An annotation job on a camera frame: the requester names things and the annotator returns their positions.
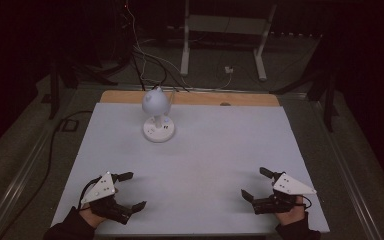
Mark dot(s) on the person's right hand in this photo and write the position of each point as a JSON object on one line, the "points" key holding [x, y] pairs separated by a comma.
{"points": [[291, 217]]}

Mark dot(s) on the black stand legs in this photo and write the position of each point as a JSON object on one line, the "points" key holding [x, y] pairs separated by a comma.
{"points": [[55, 93], [328, 100]]}

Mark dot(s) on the white plug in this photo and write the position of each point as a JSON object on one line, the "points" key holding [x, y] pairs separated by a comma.
{"points": [[228, 69]]}

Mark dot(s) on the white metal stand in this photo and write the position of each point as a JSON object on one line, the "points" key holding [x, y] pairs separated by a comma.
{"points": [[185, 50]]}

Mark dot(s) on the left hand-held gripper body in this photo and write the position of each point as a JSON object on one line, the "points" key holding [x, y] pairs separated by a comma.
{"points": [[103, 190]]}

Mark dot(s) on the black square floor plate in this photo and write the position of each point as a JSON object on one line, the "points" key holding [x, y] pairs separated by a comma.
{"points": [[70, 125]]}

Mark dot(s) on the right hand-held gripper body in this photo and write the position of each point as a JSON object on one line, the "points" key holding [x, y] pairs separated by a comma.
{"points": [[290, 186]]}

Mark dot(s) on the white desk lamp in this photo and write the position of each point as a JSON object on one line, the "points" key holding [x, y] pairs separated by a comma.
{"points": [[155, 103]]}

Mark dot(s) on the white table mat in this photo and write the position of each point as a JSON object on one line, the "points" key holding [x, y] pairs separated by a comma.
{"points": [[213, 153]]}

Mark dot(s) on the person's left hand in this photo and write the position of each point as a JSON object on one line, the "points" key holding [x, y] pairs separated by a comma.
{"points": [[91, 216]]}

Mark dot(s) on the wooden table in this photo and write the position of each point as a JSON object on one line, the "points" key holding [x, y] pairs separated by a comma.
{"points": [[200, 98]]}

